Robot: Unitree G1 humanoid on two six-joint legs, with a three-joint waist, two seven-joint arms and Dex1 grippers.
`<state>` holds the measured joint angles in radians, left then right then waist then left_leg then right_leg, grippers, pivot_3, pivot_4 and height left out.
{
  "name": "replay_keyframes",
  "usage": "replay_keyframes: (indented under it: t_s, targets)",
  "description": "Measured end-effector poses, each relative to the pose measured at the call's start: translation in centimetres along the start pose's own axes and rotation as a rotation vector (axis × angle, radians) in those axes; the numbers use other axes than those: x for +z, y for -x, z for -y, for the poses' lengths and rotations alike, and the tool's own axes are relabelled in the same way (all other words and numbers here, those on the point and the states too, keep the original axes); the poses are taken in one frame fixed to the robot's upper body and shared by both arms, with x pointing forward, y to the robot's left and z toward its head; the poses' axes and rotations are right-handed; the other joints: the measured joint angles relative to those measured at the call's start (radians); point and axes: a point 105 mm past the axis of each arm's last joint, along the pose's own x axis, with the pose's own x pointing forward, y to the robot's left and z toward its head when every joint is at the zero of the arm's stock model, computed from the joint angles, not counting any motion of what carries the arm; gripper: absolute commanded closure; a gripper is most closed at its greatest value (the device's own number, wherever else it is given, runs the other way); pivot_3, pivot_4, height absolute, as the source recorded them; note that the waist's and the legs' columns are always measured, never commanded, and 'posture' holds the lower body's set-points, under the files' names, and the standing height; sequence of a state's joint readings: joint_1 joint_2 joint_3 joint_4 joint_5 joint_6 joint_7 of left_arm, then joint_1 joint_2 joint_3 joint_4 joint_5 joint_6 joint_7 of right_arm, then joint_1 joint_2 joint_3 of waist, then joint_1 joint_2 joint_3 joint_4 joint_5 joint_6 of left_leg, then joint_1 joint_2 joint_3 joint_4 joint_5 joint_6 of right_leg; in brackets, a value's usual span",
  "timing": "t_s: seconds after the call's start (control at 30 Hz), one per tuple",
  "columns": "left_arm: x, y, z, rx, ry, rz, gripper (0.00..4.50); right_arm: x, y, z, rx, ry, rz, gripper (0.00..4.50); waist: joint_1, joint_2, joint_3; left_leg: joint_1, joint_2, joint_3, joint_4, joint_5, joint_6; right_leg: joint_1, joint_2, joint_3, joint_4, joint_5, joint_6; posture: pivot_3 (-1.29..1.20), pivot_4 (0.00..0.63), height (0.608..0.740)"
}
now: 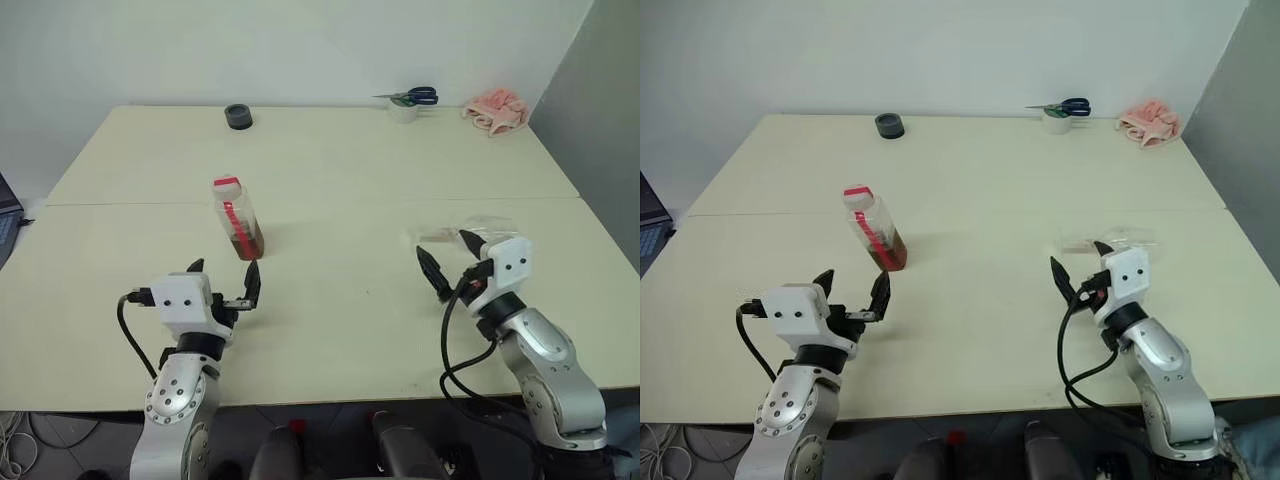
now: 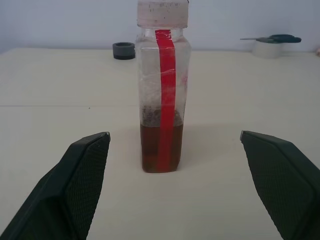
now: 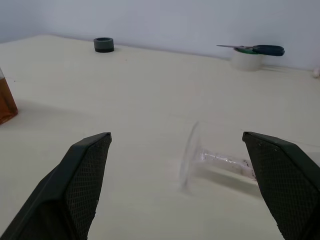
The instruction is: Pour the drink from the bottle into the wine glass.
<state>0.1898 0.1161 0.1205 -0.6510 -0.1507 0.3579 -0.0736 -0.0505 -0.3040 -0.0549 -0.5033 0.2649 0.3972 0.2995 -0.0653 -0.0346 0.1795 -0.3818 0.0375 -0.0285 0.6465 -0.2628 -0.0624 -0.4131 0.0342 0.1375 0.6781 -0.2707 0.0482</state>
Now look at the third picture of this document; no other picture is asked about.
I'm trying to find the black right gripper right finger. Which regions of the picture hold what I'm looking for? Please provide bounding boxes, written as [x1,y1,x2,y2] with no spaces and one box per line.
[241,131,320,240]

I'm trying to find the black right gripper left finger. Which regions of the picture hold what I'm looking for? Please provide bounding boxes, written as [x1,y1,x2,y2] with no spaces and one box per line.
[0,131,113,240]

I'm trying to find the wine glass with brown liquid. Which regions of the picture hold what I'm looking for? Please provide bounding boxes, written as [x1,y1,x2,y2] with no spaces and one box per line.
[178,121,260,195]

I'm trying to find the clear plastic bottle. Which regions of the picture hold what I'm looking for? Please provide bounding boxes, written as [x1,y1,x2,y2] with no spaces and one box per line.
[0,66,19,126]

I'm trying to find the white tape roll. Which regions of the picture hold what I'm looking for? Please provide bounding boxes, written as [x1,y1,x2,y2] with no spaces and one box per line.
[230,47,264,72]

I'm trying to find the dark grey tape roll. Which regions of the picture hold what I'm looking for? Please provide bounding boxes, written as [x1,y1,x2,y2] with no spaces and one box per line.
[93,37,115,54]

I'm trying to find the small green object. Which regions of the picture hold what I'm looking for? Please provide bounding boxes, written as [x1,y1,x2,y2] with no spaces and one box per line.
[236,47,257,55]

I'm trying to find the dark blue handled scissors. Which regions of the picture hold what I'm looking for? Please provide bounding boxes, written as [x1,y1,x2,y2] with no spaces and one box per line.
[216,44,286,57]

